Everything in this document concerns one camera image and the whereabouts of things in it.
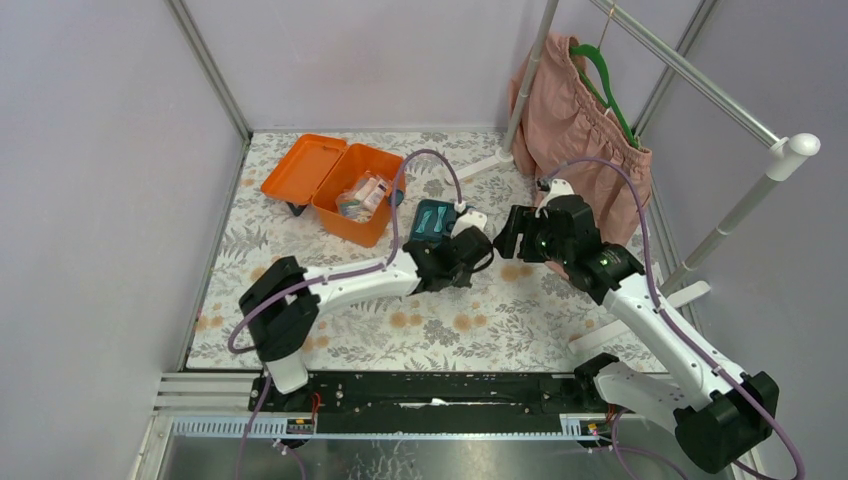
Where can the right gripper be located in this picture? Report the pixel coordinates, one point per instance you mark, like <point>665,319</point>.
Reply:
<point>505,242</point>

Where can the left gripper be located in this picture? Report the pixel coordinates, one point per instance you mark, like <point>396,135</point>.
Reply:
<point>473,249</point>

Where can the teal small tube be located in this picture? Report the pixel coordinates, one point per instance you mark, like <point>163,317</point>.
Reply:
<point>440,218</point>

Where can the teal tray insert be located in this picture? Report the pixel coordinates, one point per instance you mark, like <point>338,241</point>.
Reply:
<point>430,235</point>

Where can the teal small packet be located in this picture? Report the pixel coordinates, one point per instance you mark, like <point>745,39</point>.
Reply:
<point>422,219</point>

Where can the white gauze packet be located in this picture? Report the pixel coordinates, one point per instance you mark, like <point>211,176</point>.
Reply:
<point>373,192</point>

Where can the blue bandage package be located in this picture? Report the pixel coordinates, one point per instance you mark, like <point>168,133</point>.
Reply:
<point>351,208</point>

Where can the orange medicine box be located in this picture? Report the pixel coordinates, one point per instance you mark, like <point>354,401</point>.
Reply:
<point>317,169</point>

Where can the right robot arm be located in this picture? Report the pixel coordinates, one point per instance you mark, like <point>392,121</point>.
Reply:
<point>716,411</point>

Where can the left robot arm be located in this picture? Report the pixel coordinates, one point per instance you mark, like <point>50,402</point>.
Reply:
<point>280,308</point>

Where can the pink hanging garment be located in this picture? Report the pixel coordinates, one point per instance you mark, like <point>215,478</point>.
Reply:
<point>563,121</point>

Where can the green clothes hanger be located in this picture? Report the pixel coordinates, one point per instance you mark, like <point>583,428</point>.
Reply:
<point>605,96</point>

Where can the white clothes rack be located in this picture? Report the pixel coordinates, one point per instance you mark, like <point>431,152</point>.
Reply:
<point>770,306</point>

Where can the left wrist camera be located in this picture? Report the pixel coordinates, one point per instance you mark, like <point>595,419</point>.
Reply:
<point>470,218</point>

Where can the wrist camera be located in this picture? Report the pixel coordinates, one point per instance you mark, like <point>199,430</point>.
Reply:
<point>558,195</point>
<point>470,218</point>

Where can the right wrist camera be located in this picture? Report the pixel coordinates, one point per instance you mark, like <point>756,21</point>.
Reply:
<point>558,195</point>

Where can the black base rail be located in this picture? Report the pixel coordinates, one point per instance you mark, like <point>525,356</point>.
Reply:
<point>440,403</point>

